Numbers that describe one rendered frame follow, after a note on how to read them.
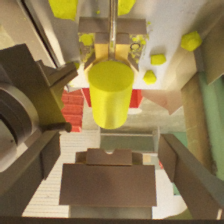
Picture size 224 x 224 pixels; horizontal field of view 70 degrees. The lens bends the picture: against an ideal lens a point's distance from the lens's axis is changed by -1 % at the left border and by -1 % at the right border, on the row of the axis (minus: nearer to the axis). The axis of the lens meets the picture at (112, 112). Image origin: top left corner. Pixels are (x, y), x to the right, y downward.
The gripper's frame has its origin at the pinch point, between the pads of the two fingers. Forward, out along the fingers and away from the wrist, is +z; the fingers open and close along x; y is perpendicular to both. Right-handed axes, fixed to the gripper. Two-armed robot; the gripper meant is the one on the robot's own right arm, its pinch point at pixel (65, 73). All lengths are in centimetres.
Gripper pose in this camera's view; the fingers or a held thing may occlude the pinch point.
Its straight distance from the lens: 32.4
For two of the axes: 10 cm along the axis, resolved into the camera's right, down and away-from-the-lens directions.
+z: 2.8, -5.3, 8.0
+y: 9.1, -1.1, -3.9
